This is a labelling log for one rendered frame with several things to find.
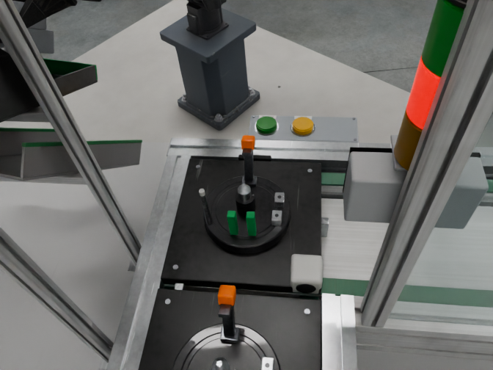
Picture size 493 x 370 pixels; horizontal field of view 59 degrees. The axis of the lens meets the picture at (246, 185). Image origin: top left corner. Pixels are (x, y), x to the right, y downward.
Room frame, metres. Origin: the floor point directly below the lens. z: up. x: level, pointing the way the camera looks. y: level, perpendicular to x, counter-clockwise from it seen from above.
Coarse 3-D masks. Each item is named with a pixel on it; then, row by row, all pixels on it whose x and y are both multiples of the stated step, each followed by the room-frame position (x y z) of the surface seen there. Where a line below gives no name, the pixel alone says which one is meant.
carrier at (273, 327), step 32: (160, 320) 0.24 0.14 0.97; (192, 320) 0.23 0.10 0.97; (256, 320) 0.22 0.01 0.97; (288, 320) 0.22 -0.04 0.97; (320, 320) 0.21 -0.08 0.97; (160, 352) 0.19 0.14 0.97; (192, 352) 0.18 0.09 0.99; (224, 352) 0.18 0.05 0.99; (256, 352) 0.17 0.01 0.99; (288, 352) 0.17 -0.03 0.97; (320, 352) 0.17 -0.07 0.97
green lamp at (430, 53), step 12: (444, 0) 0.24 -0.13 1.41; (444, 12) 0.24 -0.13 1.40; (456, 12) 0.23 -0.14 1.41; (432, 24) 0.25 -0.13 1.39; (444, 24) 0.24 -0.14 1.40; (456, 24) 0.23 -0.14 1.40; (432, 36) 0.24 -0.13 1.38; (444, 36) 0.23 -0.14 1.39; (432, 48) 0.24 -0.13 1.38; (444, 48) 0.23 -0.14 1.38; (432, 60) 0.24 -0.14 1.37; (444, 60) 0.23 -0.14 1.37; (432, 72) 0.23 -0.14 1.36
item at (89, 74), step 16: (0, 48) 0.40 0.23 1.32; (0, 64) 0.39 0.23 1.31; (48, 64) 0.53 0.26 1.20; (64, 64) 0.52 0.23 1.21; (80, 64) 0.52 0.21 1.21; (0, 80) 0.38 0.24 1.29; (16, 80) 0.39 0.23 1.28; (64, 80) 0.45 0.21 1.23; (80, 80) 0.47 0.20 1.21; (96, 80) 0.50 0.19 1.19; (0, 96) 0.37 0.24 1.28; (16, 96) 0.38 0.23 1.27; (32, 96) 0.40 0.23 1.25; (0, 112) 0.36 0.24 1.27; (16, 112) 0.37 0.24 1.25
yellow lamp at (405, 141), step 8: (408, 120) 0.24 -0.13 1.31; (400, 128) 0.25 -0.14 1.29; (408, 128) 0.24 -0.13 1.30; (416, 128) 0.23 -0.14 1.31; (400, 136) 0.25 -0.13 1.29; (408, 136) 0.24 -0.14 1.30; (416, 136) 0.23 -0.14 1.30; (400, 144) 0.24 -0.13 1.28; (408, 144) 0.23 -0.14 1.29; (416, 144) 0.23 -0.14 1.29; (400, 152) 0.24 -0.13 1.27; (408, 152) 0.23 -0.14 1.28; (400, 160) 0.24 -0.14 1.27; (408, 160) 0.23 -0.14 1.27; (408, 168) 0.23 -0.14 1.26
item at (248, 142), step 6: (246, 138) 0.47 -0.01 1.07; (252, 138) 0.47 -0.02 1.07; (246, 144) 0.46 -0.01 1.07; (252, 144) 0.46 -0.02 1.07; (246, 150) 0.45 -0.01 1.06; (252, 150) 0.46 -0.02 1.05; (246, 156) 0.46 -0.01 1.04; (252, 156) 0.46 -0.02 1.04; (246, 162) 0.45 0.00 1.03; (252, 162) 0.45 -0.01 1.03; (246, 168) 0.45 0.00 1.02; (252, 168) 0.45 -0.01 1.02; (246, 174) 0.45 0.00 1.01; (252, 174) 0.45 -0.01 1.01; (246, 180) 0.44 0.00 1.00; (252, 180) 0.44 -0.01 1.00
